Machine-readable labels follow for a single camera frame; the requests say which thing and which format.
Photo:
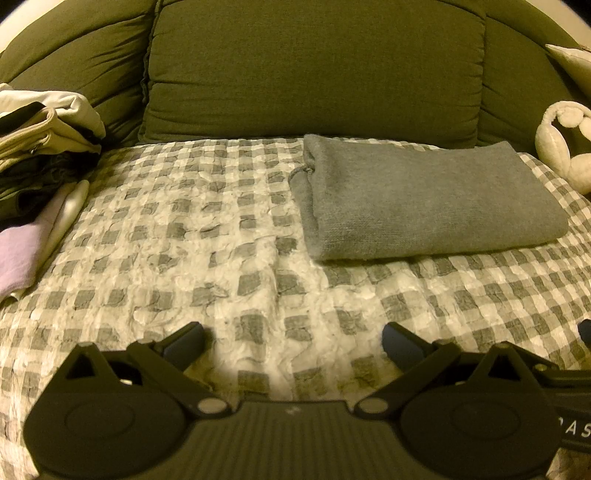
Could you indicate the grey white checkered quilt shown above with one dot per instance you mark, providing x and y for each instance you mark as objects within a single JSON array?
[{"x": 184, "y": 258}]

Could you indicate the lilac cloth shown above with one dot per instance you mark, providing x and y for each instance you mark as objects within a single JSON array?
[{"x": 21, "y": 249}]

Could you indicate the white pillow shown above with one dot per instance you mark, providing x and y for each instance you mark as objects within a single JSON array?
[{"x": 575, "y": 60}]

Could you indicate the white plush toy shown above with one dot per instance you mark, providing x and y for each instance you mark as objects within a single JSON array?
[{"x": 561, "y": 138}]

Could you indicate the white cloth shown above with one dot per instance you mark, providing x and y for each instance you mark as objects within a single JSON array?
[{"x": 67, "y": 212}]

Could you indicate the grey knit sweater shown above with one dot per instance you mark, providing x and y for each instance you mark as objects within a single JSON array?
[{"x": 415, "y": 203}]

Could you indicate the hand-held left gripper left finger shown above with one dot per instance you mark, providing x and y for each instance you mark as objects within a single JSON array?
[{"x": 187, "y": 344}]

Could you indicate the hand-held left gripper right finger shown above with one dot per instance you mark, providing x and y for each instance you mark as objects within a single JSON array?
[{"x": 399, "y": 344}]

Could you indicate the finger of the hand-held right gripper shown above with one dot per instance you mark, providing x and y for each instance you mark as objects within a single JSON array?
[
  {"x": 585, "y": 330},
  {"x": 563, "y": 376}
]

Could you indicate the pile of folded clothes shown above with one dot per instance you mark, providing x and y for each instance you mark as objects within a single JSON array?
[{"x": 32, "y": 184}]

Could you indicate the cream folded garment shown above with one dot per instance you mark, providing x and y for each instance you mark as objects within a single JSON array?
[{"x": 51, "y": 120}]

